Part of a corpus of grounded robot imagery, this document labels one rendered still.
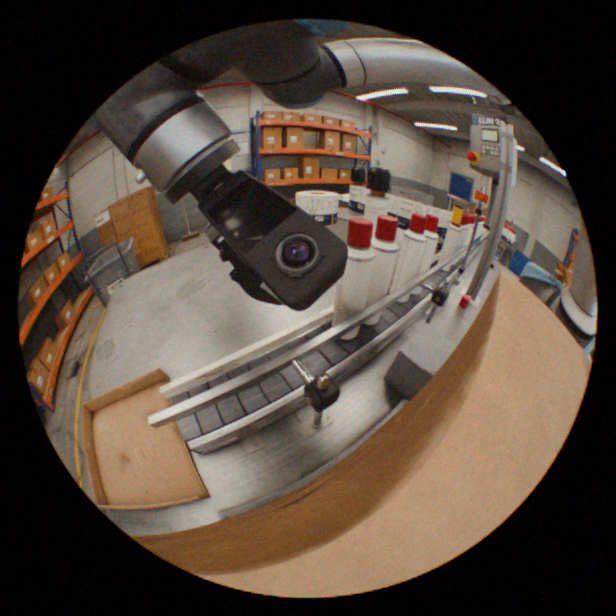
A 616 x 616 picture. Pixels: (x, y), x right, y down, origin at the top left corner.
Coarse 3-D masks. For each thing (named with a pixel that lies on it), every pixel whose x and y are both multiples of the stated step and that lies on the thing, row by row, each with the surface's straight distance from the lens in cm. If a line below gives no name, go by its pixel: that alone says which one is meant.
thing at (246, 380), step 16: (432, 272) 48; (400, 288) 37; (384, 304) 32; (352, 320) 27; (320, 336) 25; (336, 336) 26; (288, 352) 23; (304, 352) 23; (256, 368) 23; (272, 368) 22; (224, 384) 23; (240, 384) 22; (192, 400) 24; (208, 400) 23; (160, 416) 25; (176, 416) 24
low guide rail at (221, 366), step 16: (304, 320) 34; (320, 320) 35; (272, 336) 32; (288, 336) 32; (240, 352) 31; (256, 352) 31; (208, 368) 31; (224, 368) 31; (176, 384) 32; (192, 384) 32
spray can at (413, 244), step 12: (420, 216) 41; (420, 228) 41; (408, 240) 41; (420, 240) 41; (408, 252) 41; (420, 252) 42; (408, 264) 42; (396, 276) 45; (408, 276) 44; (396, 288) 45
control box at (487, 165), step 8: (472, 128) 86; (480, 128) 83; (496, 128) 79; (472, 136) 85; (480, 136) 82; (472, 144) 84; (480, 144) 81; (488, 144) 79; (496, 144) 76; (480, 152) 80; (480, 160) 79; (488, 160) 77; (496, 160) 75; (472, 168) 83; (480, 168) 79; (488, 168) 76; (496, 168) 74; (488, 176) 86; (496, 176) 78; (512, 184) 79
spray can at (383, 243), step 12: (384, 216) 32; (384, 228) 30; (396, 228) 31; (372, 240) 32; (384, 240) 31; (384, 252) 30; (396, 252) 32; (384, 264) 31; (372, 276) 32; (384, 276) 32; (372, 288) 34; (384, 288) 34; (372, 300) 35; (372, 324) 39
